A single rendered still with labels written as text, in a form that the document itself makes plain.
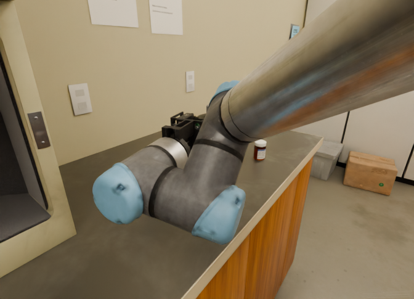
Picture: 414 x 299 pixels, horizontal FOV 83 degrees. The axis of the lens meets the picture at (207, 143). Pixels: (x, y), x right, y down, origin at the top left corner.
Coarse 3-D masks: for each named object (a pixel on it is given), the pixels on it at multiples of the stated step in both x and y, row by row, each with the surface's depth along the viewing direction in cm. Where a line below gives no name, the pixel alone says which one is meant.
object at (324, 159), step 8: (328, 144) 265; (336, 144) 265; (320, 152) 245; (328, 152) 245; (336, 152) 245; (312, 160) 255; (320, 160) 249; (328, 160) 244; (336, 160) 265; (312, 168) 259; (320, 168) 253; (328, 168) 247; (320, 176) 256; (328, 176) 256
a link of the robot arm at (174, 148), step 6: (162, 138) 41; (168, 138) 40; (150, 144) 39; (156, 144) 38; (162, 144) 38; (168, 144) 39; (174, 144) 39; (180, 144) 40; (168, 150) 37; (174, 150) 38; (180, 150) 39; (174, 156) 38; (180, 156) 39; (186, 156) 40; (180, 162) 38
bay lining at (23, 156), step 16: (0, 64) 39; (0, 80) 42; (0, 96) 45; (0, 112) 49; (16, 112) 42; (0, 128) 50; (16, 128) 45; (0, 144) 52; (16, 144) 49; (0, 160) 53; (16, 160) 53; (32, 160) 46; (0, 176) 54; (16, 176) 55; (32, 176) 49; (0, 192) 56; (16, 192) 56; (32, 192) 54
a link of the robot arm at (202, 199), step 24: (168, 168) 32; (192, 168) 30; (216, 168) 29; (168, 192) 29; (192, 192) 29; (216, 192) 28; (240, 192) 29; (168, 216) 29; (192, 216) 28; (216, 216) 27; (240, 216) 32; (216, 240) 28
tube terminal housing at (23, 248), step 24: (0, 0) 36; (0, 24) 36; (0, 48) 39; (24, 48) 39; (24, 72) 40; (24, 96) 41; (24, 120) 44; (48, 168) 46; (48, 192) 48; (24, 240) 46; (48, 240) 50; (0, 264) 44
